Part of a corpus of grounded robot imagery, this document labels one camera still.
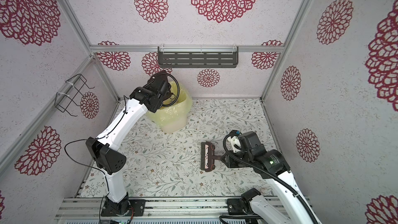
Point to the black wire wall rack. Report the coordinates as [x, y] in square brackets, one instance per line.
[75, 86]

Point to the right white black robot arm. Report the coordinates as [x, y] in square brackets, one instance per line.
[246, 149]

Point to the dark grey wall shelf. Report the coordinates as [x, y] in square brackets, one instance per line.
[198, 57]

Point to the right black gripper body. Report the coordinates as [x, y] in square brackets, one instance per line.
[233, 161]

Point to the bin with yellow-green bag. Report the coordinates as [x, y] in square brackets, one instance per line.
[173, 118]

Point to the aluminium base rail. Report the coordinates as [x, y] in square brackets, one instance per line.
[151, 207]

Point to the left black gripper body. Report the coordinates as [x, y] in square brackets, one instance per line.
[160, 106]

